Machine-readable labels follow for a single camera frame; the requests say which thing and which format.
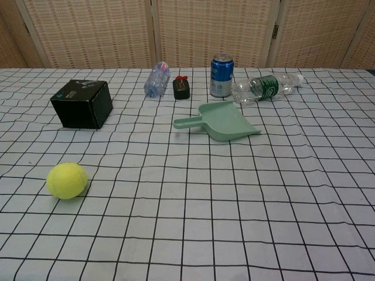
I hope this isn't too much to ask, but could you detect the yellow tennis ball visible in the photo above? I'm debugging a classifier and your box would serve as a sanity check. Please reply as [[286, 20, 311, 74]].
[[46, 162, 88, 200]]

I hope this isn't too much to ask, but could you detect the dark jar with red lid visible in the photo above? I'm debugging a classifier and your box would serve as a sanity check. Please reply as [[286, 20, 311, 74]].
[[173, 74, 191, 100]]

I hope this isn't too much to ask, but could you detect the white black grid tablecloth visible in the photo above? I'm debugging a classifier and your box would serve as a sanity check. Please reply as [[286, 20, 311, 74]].
[[0, 67, 375, 281]]

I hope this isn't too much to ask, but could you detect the black cardboard box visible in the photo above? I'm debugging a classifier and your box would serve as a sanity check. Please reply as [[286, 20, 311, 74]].
[[50, 78, 114, 130]]

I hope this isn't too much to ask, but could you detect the green plastic dustpan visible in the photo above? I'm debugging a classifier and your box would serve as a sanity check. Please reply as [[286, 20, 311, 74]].
[[172, 101, 263, 143]]

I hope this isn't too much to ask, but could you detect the clear bottle red blue label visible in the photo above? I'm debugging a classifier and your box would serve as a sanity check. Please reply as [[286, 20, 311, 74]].
[[144, 61, 171, 99]]

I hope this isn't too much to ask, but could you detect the blue soda can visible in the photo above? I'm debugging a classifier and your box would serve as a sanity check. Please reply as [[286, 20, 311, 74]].
[[210, 53, 235, 98]]

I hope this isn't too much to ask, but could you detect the clear bottle green label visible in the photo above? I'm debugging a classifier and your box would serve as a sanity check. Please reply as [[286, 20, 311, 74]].
[[232, 73, 305, 105]]

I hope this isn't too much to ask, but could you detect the woven folding screen panel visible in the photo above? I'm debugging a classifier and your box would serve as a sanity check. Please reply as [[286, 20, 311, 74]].
[[341, 0, 375, 70], [0, 0, 45, 68], [268, 0, 370, 68], [21, 0, 158, 69], [154, 0, 282, 68]]

